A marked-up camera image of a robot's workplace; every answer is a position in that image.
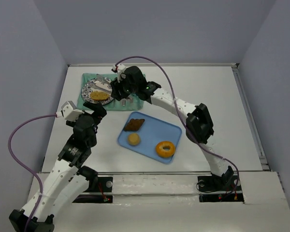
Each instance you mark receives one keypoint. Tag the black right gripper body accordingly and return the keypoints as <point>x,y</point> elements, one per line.
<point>120,92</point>

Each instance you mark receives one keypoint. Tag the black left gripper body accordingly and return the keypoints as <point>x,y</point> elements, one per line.
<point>96,110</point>

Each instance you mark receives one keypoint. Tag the sliced baguette bread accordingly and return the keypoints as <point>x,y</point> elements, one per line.
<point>99,96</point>

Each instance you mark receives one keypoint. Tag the metal tongs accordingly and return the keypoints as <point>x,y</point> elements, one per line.
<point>101,83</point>

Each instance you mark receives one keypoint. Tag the small round bun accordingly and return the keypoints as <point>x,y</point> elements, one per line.
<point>133,139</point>

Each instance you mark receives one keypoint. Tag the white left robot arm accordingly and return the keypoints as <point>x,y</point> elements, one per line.
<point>69,176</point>

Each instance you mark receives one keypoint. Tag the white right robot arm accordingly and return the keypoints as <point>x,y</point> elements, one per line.
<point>195,118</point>

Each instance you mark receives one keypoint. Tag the metal fork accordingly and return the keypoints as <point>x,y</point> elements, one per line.
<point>123,102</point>

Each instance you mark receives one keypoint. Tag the green cloth napkin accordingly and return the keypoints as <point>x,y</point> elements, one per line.
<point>133,103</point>

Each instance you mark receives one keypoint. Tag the blue floral plate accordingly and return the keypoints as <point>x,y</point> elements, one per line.
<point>97,90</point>

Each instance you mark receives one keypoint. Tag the dark chocolate croissant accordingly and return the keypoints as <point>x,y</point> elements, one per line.
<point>134,124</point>

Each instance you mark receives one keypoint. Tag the blue plastic tray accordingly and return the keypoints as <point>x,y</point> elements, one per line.
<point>151,133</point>

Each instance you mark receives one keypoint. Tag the orange bagel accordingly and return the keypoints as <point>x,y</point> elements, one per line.
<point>165,149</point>

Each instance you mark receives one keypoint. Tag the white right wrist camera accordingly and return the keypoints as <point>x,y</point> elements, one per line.
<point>119,69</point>

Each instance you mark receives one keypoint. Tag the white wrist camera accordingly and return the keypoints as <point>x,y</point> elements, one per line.
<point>119,69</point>
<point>69,112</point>

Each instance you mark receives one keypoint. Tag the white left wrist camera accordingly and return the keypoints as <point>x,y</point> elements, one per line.
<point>69,112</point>

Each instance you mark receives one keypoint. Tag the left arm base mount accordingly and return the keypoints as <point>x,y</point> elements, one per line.
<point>98,189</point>

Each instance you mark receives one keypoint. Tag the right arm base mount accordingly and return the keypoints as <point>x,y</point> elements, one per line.
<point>215,189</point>

